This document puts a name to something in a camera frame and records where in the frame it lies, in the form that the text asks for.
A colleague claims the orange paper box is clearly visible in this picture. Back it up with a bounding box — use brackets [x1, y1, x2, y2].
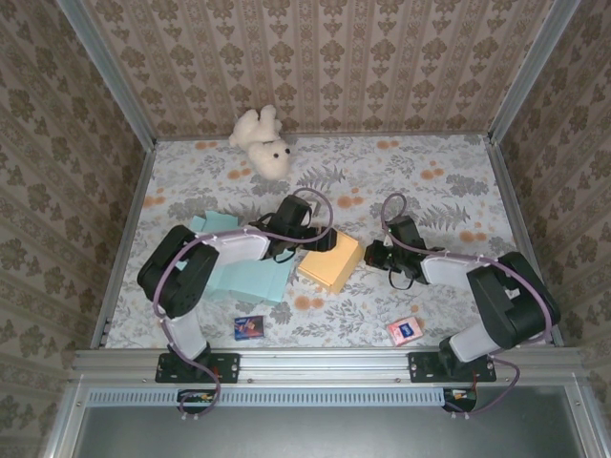
[296, 229, 365, 295]

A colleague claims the light blue paper box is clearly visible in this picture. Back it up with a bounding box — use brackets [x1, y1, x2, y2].
[190, 209, 295, 306]

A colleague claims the white plush bear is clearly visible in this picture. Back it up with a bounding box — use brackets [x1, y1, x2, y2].
[227, 104, 293, 181]

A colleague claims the floral tablecloth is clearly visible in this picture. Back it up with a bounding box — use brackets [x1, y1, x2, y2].
[104, 135, 548, 349]

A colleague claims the pink tissue pack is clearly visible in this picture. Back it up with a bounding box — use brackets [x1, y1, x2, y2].
[385, 317, 425, 348]

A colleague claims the dark blue card pack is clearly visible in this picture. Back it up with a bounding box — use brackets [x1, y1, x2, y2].
[233, 314, 266, 342]

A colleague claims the grey metal sheet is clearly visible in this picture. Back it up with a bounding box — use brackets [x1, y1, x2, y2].
[71, 386, 591, 458]

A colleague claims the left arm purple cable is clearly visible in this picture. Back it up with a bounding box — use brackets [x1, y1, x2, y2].
[153, 187, 335, 424]

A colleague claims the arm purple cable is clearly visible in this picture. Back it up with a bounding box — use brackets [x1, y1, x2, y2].
[153, 187, 335, 424]
[380, 192, 560, 421]

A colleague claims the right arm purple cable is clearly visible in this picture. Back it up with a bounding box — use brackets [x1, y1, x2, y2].
[380, 192, 560, 421]

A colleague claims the aluminium table side rail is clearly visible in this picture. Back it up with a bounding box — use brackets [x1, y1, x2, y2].
[90, 141, 158, 349]
[486, 136, 565, 347]

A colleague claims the aluminium frame cross rail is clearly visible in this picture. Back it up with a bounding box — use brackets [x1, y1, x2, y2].
[71, 347, 586, 383]

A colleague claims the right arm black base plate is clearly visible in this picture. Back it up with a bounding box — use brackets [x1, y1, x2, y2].
[408, 351, 497, 385]

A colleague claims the grey slotted cable duct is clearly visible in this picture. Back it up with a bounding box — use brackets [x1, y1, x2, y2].
[88, 386, 448, 407]

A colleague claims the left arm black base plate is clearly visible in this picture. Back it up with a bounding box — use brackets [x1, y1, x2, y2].
[155, 352, 242, 385]

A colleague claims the black cable connector block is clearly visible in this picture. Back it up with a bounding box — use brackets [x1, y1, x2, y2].
[442, 387, 479, 412]
[177, 388, 216, 415]

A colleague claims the aluminium frame post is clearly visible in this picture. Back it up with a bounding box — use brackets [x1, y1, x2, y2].
[489, 0, 581, 144]
[56, 0, 158, 149]

